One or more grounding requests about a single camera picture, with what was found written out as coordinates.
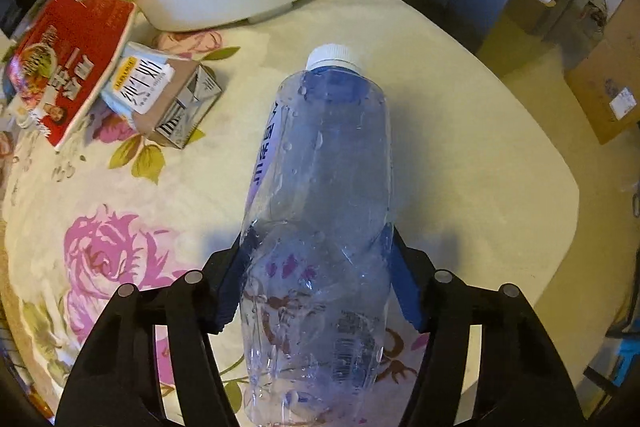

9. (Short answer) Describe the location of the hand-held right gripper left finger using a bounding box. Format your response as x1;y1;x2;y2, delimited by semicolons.
55;247;247;427

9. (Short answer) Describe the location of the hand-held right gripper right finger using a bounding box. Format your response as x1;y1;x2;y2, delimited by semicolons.
382;226;584;427

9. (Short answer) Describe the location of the clear plastic bottle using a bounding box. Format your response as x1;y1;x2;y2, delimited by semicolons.
239;44;397;427

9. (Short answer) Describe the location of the small brown carton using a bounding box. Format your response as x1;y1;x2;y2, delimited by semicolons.
100;41;224;150

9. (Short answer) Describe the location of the red instant noodle box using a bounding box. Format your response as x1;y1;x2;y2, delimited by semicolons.
7;0;139;152

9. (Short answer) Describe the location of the cardboard box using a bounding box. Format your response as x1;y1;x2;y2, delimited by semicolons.
565;0;640;146

